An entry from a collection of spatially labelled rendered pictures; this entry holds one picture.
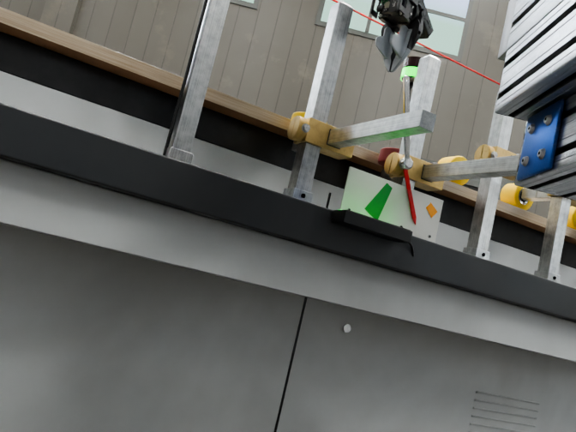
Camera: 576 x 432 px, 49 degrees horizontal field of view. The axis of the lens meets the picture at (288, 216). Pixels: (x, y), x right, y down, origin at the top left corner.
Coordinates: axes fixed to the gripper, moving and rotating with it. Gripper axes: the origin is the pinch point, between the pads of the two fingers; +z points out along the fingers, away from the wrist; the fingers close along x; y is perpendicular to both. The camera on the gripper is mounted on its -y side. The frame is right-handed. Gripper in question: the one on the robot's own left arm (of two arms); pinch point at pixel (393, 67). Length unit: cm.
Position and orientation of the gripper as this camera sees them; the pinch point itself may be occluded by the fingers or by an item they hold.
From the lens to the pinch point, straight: 134.8
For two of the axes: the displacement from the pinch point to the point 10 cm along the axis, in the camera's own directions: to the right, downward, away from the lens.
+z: -2.3, 9.7, -1.2
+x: 7.3, 0.9, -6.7
